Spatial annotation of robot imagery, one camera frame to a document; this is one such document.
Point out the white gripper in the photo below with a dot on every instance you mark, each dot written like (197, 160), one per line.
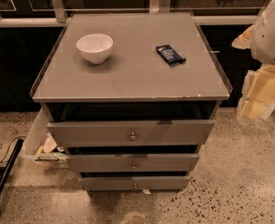
(269, 37)

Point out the grey top drawer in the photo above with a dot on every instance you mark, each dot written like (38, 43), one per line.
(131, 133)

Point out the grey drawer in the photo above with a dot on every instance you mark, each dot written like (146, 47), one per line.
(132, 163)
(134, 183)
(131, 133)

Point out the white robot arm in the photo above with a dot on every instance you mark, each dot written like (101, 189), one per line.
(258, 89)

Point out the grey drawer cabinet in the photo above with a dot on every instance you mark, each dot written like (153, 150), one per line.
(134, 83)

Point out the grey middle drawer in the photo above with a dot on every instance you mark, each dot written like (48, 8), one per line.
(132, 163)

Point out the grey bottom drawer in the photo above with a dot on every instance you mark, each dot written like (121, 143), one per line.
(134, 183)

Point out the dark blue snack packet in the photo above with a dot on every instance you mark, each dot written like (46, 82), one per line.
(169, 55)

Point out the white ceramic bowl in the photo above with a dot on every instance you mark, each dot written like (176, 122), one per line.
(95, 48)

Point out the clear plastic storage bin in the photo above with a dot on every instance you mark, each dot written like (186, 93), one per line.
(33, 145)

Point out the black metal bar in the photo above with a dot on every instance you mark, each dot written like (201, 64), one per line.
(3, 178)

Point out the metal railing frame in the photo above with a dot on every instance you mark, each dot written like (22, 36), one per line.
(56, 13)

